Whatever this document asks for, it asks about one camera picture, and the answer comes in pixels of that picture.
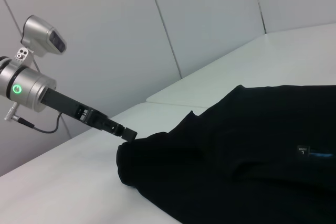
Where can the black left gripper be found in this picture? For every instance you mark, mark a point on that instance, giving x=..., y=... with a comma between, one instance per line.
x=68, y=106

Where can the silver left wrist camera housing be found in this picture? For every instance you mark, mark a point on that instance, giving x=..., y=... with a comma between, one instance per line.
x=44, y=36

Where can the black shirt with FREE print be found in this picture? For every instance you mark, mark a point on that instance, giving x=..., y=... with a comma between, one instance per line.
x=236, y=155

